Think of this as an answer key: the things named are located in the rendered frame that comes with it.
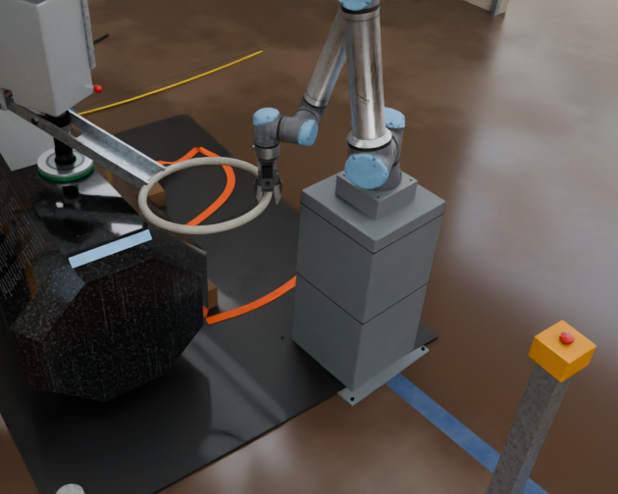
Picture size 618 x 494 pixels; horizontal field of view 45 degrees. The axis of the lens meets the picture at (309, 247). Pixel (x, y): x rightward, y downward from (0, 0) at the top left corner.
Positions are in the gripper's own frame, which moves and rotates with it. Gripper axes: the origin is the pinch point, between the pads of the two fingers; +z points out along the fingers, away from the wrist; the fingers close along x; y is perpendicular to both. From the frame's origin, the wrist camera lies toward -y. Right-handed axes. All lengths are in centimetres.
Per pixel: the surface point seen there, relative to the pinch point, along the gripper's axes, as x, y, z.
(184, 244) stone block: 32.8, 0.1, 17.8
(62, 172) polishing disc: 79, 24, -2
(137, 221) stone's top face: 48.4, -3.9, 2.7
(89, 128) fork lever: 67, 31, -17
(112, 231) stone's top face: 57, -10, 2
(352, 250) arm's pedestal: -30.3, -14.7, 13.0
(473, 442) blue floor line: -79, -47, 91
